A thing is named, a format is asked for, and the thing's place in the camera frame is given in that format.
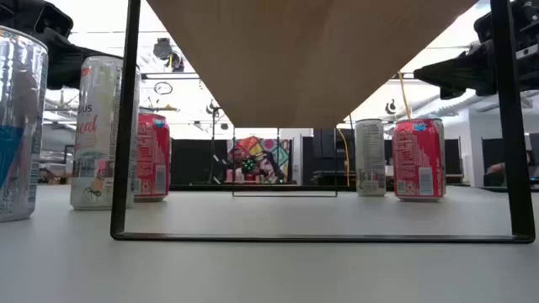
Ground black partition panel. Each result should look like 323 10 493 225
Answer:
170 138 228 185

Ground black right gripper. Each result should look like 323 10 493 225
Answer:
414 0 539 100

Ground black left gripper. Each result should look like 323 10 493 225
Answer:
0 0 124 91

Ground yellow cable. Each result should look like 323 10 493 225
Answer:
398 71 413 120
336 127 350 186

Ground colourful patchwork painting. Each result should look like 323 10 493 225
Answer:
227 135 292 184

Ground dark cabinet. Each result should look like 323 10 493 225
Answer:
302 128 355 186

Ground silver blue Red Bull can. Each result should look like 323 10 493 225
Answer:
0 25 50 223

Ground red soda can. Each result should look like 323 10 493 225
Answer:
392 118 447 202
133 112 172 203

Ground white tall can black lid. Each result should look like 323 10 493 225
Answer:
355 119 387 198
70 55 141 210

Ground black light stand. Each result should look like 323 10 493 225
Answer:
205 99 223 184

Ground black hanging cable loop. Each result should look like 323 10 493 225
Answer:
152 81 174 96

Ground wooden shelf black metal legs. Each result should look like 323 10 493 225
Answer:
109 0 536 245

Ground black mounted camera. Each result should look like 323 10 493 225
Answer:
152 36 186 72

